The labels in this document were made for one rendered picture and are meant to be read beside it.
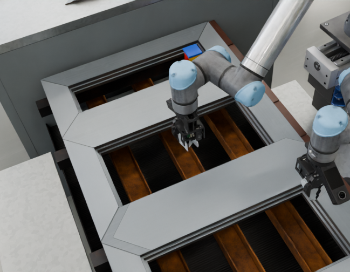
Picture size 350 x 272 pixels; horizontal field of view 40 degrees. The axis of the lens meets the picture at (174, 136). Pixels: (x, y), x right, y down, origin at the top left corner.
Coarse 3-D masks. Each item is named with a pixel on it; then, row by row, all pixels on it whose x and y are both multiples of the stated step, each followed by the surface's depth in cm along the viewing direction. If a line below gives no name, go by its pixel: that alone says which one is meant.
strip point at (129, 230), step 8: (128, 208) 152; (128, 216) 150; (136, 216) 150; (120, 224) 148; (128, 224) 148; (136, 224) 148; (120, 232) 147; (128, 232) 147; (136, 232) 146; (120, 240) 145; (128, 240) 145; (136, 240) 145; (144, 240) 144
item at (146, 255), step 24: (120, 72) 193; (72, 96) 187; (168, 120) 174; (120, 144) 172; (288, 192) 152; (120, 216) 150; (240, 216) 149; (192, 240) 146; (336, 240) 143; (144, 264) 141
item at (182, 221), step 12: (156, 192) 155; (168, 192) 154; (180, 192) 154; (168, 204) 152; (180, 204) 151; (168, 216) 149; (180, 216) 148; (192, 216) 148; (180, 228) 146; (192, 228) 146
